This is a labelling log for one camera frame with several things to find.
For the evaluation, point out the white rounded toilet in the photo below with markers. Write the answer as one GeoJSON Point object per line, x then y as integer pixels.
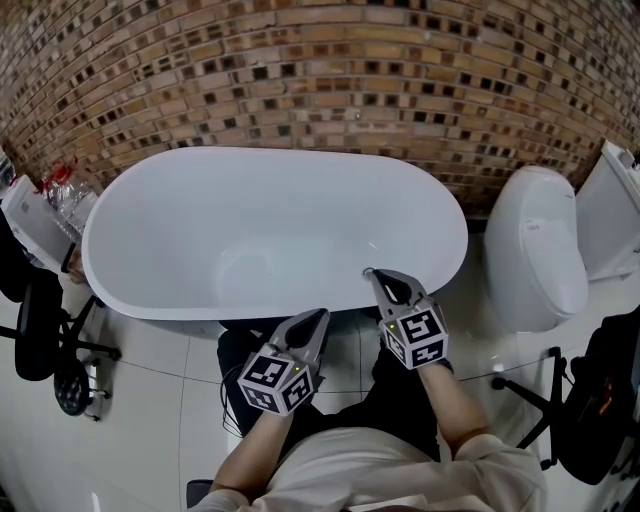
{"type": "Point", "coordinates": [535, 250]}

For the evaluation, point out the white bathtub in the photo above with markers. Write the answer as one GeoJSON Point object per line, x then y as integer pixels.
{"type": "Point", "coordinates": [225, 210]}

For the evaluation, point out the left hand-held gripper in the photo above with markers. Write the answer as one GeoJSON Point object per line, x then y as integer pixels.
{"type": "Point", "coordinates": [272, 375]}

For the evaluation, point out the person's black trousers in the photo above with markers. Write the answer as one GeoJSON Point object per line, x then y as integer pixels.
{"type": "Point", "coordinates": [395, 400]}

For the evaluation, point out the person's left forearm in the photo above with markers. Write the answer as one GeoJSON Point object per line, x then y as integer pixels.
{"type": "Point", "coordinates": [250, 450]}

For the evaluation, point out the person's white shirt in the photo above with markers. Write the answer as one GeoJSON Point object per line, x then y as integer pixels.
{"type": "Point", "coordinates": [375, 475]}

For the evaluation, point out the white rectangular box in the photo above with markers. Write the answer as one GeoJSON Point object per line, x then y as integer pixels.
{"type": "Point", "coordinates": [35, 220]}

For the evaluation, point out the clear plastic bag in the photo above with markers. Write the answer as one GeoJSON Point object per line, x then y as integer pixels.
{"type": "Point", "coordinates": [70, 205]}

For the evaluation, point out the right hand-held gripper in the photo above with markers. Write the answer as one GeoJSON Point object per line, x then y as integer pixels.
{"type": "Point", "coordinates": [422, 332]}

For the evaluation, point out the person's right forearm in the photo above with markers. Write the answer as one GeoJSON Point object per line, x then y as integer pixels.
{"type": "Point", "coordinates": [455, 415]}

